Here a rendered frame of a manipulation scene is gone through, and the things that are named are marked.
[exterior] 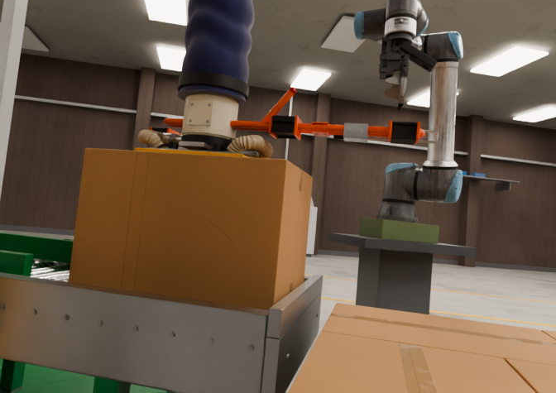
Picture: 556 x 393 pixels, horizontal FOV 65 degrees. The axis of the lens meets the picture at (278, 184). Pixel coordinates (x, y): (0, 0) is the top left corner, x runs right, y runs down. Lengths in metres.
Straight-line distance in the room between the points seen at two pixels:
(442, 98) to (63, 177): 9.68
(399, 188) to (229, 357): 1.30
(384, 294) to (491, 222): 11.14
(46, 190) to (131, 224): 9.78
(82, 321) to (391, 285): 1.31
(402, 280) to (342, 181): 9.18
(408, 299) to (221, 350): 1.21
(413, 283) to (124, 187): 1.31
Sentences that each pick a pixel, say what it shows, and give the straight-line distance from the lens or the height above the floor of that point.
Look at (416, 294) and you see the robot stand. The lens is 2.07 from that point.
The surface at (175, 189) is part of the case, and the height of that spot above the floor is 0.85.
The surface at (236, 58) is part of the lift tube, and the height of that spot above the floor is 1.28.
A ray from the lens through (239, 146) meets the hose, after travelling 1.26.
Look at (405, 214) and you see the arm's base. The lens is 2.05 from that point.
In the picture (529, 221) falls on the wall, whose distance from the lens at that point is 13.78.
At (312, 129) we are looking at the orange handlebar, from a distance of 1.31.
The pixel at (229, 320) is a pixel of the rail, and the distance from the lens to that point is 0.98.
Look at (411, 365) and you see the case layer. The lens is 0.93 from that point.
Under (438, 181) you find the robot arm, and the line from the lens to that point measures 2.03.
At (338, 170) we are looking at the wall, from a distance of 11.12.
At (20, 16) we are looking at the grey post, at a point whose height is 2.26.
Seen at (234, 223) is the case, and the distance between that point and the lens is 1.13.
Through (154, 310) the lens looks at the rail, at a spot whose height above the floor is 0.57.
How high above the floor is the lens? 0.80
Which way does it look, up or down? 4 degrees up
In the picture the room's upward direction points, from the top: 5 degrees clockwise
